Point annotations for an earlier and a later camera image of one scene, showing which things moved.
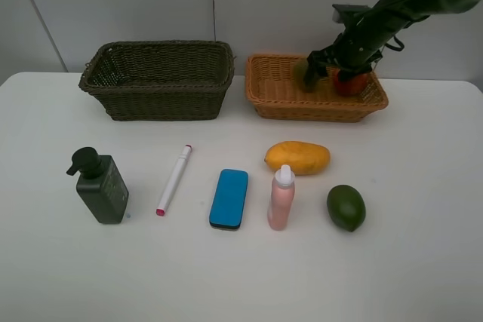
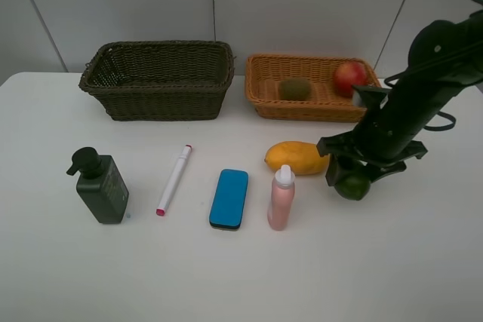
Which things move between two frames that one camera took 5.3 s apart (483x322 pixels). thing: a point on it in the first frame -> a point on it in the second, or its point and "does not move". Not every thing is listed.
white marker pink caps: (173, 179) does not move
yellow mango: (304, 158) does not move
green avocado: (347, 206) -> (354, 187)
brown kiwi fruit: (299, 74) -> (294, 90)
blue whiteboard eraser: (228, 202) does not move
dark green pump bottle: (100, 186) does not move
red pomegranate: (355, 86) does not move
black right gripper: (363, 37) -> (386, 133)
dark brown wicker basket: (171, 80) does not move
